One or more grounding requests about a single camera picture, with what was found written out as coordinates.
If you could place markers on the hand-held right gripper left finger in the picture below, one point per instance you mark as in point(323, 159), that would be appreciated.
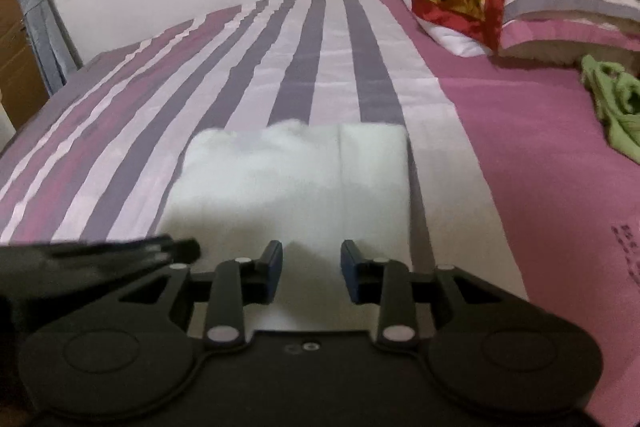
point(272, 268)

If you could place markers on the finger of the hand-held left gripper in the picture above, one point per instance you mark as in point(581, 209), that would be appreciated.
point(175, 247)

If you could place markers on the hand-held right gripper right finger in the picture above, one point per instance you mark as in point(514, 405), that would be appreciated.
point(350, 269)

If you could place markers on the white small cloth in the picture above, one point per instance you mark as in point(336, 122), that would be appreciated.
point(290, 187)

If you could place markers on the brown wooden furniture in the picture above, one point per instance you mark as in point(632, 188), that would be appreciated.
point(17, 57)

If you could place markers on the pink grey striped bed sheet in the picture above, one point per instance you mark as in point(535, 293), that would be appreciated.
point(525, 147)

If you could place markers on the green cloth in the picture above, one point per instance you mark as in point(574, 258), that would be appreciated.
point(617, 102)

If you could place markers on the pink striped pillow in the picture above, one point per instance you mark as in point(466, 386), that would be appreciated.
point(565, 12)

